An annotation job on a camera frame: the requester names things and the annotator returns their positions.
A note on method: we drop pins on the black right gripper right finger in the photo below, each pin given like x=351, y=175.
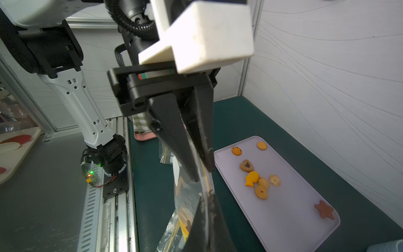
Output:
x=219, y=236

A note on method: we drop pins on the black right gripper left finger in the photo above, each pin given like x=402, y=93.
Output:
x=199, y=234

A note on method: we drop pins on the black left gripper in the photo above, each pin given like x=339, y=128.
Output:
x=163, y=92

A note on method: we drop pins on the clear resealable bag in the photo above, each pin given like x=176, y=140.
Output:
x=186, y=197

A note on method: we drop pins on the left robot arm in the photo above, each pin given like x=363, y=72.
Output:
x=39, y=38

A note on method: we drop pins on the resealable bag with duck print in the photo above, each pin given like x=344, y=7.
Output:
x=165, y=154

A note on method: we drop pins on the pink tray with checked cloth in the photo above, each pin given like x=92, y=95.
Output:
x=142, y=132

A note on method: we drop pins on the round scalloped cookie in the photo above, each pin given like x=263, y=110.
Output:
x=261, y=192

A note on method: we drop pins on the round orange spotted cookie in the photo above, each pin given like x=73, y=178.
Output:
x=237, y=151

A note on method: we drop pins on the lilac plastic tray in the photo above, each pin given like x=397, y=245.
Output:
x=286, y=221

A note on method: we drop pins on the ridged orange cookie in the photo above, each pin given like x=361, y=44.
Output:
x=263, y=182

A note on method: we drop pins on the brown heart cookie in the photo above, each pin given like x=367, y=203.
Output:
x=247, y=166

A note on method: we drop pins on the swirl butter cookie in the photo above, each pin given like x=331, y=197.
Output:
x=275, y=180

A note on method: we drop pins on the brown star cookie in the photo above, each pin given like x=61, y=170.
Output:
x=325, y=210

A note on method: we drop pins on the light blue ceramic mug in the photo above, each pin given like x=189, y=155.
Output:
x=390, y=246

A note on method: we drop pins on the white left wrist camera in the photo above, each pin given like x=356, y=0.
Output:
x=200, y=35

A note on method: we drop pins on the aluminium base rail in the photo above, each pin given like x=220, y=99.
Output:
x=108, y=219

